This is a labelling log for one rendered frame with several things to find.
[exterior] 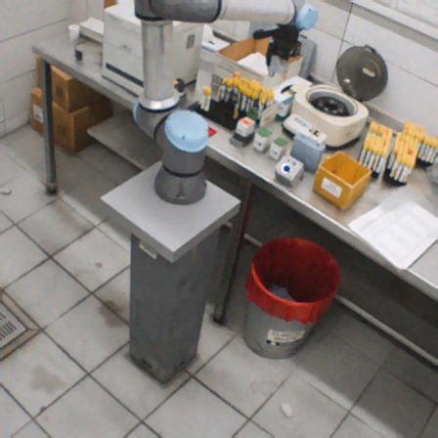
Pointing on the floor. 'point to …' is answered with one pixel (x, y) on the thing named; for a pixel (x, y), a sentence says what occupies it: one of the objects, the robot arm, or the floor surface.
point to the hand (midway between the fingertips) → (270, 72)
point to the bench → (273, 198)
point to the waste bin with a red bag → (271, 266)
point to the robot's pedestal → (168, 305)
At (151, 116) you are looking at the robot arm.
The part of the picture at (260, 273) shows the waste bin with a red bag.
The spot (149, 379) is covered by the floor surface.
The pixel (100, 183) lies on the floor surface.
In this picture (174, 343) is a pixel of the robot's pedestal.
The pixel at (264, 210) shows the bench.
